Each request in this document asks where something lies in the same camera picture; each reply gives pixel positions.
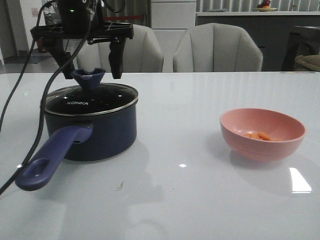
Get red barrier belt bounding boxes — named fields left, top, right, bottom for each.
left=104, top=15, right=145, bottom=21

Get pink bowl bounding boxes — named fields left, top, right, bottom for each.
left=220, top=108, right=306, bottom=162

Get beige chair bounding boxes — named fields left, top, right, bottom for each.
left=75, top=24, right=164, bottom=73
left=172, top=23, right=263, bottom=73

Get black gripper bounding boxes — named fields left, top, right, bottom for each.
left=30, top=0, right=134, bottom=79

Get white cabinet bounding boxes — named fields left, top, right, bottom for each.
left=151, top=0, right=197, bottom=73

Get glass lid with blue knob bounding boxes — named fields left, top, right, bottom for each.
left=45, top=68, right=138, bottom=117

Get dark blue saucepan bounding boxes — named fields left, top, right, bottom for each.
left=15, top=101, right=138, bottom=191

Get right beige chair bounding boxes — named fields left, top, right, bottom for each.
left=172, top=23, right=263, bottom=73

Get left beige chair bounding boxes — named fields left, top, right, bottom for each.
left=75, top=24, right=164, bottom=73

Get olive cushion seat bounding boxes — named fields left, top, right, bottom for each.
left=294, top=54, right=320, bottom=72

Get black cable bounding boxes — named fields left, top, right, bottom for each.
left=0, top=0, right=94, bottom=197

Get dark grey counter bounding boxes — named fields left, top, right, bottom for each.
left=195, top=11, right=320, bottom=72

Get orange ham slices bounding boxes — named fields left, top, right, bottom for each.
left=243, top=131, right=283, bottom=142

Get fruit plate on counter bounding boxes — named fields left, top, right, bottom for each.
left=255, top=0, right=277, bottom=12

